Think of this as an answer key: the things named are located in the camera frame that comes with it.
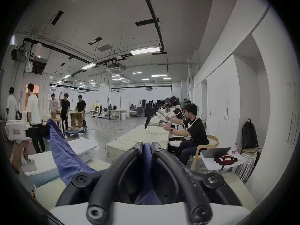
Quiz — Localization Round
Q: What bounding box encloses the black backpack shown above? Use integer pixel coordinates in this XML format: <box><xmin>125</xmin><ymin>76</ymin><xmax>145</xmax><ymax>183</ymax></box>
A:
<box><xmin>241</xmin><ymin>118</ymin><xmax>260</xmax><ymax>149</ymax></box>

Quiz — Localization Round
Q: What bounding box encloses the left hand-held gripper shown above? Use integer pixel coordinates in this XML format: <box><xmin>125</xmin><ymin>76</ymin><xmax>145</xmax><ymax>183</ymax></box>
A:
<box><xmin>5</xmin><ymin>120</ymin><xmax>50</xmax><ymax>147</ymax></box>

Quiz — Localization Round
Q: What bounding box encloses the person's left hand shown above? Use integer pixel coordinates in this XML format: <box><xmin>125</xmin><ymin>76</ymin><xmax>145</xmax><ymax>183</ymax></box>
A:
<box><xmin>10</xmin><ymin>141</ymin><xmax>32</xmax><ymax>174</ymax></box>

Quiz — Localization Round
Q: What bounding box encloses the wooden chair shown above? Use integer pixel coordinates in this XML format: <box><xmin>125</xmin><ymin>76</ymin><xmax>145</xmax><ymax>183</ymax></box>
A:
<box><xmin>190</xmin><ymin>135</ymin><xmax>220</xmax><ymax>170</ymax></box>

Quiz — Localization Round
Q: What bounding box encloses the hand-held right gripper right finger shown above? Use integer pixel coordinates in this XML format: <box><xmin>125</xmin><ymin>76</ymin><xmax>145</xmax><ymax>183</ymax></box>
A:
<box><xmin>153</xmin><ymin>142</ymin><xmax>242</xmax><ymax>225</ymax></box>

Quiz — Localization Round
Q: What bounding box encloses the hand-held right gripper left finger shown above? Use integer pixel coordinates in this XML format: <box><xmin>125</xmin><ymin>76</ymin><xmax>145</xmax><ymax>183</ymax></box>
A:
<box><xmin>56</xmin><ymin>142</ymin><xmax>144</xmax><ymax>225</ymax></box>

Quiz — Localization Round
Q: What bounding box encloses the stack of cartons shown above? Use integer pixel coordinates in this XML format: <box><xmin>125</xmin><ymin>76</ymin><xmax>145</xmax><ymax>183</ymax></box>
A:
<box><xmin>70</xmin><ymin>111</ymin><xmax>86</xmax><ymax>128</ymax></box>

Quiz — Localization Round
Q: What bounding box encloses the dark blue shirt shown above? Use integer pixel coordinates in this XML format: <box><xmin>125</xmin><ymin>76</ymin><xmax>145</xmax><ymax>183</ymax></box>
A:
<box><xmin>46</xmin><ymin>118</ymin><xmax>164</xmax><ymax>206</ymax></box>

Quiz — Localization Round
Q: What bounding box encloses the blue flat trolley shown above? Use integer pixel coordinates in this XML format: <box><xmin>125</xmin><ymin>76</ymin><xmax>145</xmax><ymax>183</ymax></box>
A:
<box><xmin>64</xmin><ymin>128</ymin><xmax>88</xmax><ymax>137</ymax></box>

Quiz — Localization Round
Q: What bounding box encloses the stack of white stools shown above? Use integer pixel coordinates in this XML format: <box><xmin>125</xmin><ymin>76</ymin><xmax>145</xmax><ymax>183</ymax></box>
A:
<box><xmin>234</xmin><ymin>148</ymin><xmax>261</xmax><ymax>181</ymax></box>

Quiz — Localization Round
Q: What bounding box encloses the white storage box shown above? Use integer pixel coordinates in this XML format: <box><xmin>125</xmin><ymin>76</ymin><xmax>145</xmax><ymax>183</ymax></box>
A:
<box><xmin>21</xmin><ymin>150</ymin><xmax>62</xmax><ymax>188</ymax></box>

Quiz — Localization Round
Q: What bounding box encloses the bed with beige sheet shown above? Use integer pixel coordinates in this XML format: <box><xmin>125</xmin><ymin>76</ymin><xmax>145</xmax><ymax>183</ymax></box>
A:
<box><xmin>34</xmin><ymin>159</ymin><xmax>112</xmax><ymax>210</ymax></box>
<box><xmin>106</xmin><ymin>125</ymin><xmax>170</xmax><ymax>161</ymax></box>

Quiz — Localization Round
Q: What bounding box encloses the white low table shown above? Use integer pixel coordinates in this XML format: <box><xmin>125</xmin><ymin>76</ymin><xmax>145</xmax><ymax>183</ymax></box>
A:
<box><xmin>67</xmin><ymin>133</ymin><xmax>98</xmax><ymax>162</ymax></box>

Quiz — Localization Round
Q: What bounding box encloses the white side table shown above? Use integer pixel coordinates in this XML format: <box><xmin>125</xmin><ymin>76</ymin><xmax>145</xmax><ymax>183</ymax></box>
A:
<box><xmin>200</xmin><ymin>142</ymin><xmax>245</xmax><ymax>173</ymax></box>

